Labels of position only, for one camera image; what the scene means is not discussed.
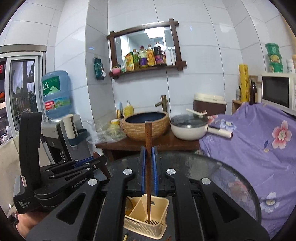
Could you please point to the bronze faucet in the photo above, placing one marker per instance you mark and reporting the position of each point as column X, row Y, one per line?
column 163, row 103

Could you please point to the left hand with gold nails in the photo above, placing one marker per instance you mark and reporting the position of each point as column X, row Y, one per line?
column 28, row 221

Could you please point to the purple floral cloth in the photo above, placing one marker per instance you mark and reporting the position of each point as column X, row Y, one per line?
column 262, row 149

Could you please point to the glass door cabinet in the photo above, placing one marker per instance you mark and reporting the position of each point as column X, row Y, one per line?
column 24, row 66

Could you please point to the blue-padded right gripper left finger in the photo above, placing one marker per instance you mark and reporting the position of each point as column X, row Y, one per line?
column 141, row 170

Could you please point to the blue water jug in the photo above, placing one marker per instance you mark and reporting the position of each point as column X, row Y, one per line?
column 57, row 96

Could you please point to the yellow roll package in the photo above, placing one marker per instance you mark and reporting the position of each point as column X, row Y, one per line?
column 244, row 83

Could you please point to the cream plastic utensil basket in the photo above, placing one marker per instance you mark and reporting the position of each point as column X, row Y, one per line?
column 138, row 219

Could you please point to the woven basin sink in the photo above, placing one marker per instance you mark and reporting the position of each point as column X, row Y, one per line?
column 134, row 126

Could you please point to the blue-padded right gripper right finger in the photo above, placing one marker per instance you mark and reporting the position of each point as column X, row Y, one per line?
column 157, row 177

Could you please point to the white lidded frying pan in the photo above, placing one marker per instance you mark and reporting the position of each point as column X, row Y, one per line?
column 189, row 127

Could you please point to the yellow dish soap bottle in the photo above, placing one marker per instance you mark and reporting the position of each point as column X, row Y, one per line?
column 128, row 110

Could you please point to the dark brown glass bottle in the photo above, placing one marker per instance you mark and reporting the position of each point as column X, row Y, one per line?
column 253, row 92

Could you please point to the grey water dispenser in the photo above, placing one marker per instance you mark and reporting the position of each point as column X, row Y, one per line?
column 54, row 134

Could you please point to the brown wooden chopstick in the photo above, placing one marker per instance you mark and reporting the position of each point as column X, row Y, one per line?
column 148, row 147

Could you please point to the white microwave oven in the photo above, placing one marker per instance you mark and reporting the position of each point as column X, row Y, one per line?
column 278, row 90

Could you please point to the brown white rice cooker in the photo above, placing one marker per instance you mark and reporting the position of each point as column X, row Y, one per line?
column 212, row 104

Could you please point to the dark wooden wall shelf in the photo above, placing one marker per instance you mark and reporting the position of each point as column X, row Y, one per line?
column 144, row 48

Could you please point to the stacked green instant noodle cups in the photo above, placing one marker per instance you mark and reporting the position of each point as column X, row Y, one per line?
column 275, row 58

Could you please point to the green hanging pouch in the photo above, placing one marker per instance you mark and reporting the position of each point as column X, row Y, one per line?
column 99, row 69

